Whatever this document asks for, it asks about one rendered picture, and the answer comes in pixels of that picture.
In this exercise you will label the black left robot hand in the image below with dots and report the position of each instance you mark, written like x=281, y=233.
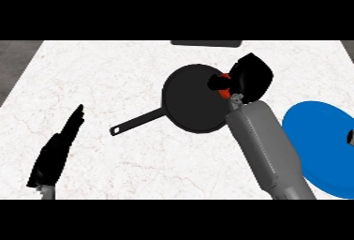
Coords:
x=54, y=153

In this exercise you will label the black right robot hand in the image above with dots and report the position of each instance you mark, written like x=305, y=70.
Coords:
x=252, y=77

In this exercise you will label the red tomato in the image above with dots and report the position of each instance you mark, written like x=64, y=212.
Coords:
x=224, y=87

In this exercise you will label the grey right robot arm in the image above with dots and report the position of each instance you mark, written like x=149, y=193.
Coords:
x=268, y=150

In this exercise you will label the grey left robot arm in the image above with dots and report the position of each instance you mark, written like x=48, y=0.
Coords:
x=47, y=192

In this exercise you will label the black frying pan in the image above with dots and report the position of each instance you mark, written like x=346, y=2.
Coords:
x=193, y=98

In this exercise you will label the blue plate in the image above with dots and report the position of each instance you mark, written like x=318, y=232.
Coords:
x=317, y=146

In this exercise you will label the small dark object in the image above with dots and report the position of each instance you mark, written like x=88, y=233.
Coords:
x=351, y=137

